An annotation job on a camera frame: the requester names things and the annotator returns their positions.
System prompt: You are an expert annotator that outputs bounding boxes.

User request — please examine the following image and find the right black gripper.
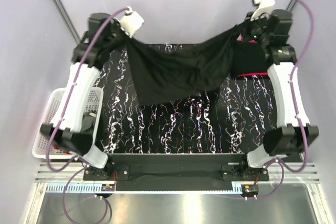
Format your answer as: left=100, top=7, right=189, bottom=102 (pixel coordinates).
left=236, top=10, right=271, bottom=47

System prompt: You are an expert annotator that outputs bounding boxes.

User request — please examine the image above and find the black t-shirt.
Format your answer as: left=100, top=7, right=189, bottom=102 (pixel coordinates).
left=101, top=23, right=249, bottom=107
left=229, top=34, right=271, bottom=77

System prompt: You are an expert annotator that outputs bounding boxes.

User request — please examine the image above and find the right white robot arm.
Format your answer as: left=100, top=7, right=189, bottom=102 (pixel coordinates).
left=238, top=9, right=319, bottom=180

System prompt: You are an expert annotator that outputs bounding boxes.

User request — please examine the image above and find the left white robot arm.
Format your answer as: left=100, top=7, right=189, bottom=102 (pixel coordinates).
left=40, top=8, right=144, bottom=180

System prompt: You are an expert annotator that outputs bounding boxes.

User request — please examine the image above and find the folded black t-shirt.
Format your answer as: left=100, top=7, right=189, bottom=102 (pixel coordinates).
left=229, top=34, right=271, bottom=77

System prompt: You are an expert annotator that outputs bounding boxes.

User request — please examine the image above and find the white plastic basket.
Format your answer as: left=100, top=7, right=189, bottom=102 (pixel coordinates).
left=31, top=87, right=104, bottom=159

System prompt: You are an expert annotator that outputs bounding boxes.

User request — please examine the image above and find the grey t-shirt in basket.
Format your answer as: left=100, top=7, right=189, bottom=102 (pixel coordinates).
left=79, top=111, right=97, bottom=135

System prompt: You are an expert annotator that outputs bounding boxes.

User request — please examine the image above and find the red t-shirt in basket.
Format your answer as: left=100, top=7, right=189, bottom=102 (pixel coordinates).
left=52, top=146, right=71, bottom=155

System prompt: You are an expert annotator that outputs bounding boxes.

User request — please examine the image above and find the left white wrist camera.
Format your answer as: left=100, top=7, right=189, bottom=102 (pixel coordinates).
left=119, top=6, right=144, bottom=38

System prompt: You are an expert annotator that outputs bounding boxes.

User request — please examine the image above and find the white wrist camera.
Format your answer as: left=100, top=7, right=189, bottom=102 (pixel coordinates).
left=250, top=0, right=275, bottom=21
left=119, top=6, right=144, bottom=38

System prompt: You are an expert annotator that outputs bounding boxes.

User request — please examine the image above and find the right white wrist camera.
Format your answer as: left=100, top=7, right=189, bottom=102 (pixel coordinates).
left=250, top=0, right=275, bottom=21

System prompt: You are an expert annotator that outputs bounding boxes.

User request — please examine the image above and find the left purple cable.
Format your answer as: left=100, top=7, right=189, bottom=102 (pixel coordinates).
left=46, top=8, right=132, bottom=222

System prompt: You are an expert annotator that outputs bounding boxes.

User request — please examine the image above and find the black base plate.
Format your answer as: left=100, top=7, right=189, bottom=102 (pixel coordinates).
left=83, top=154, right=269, bottom=194

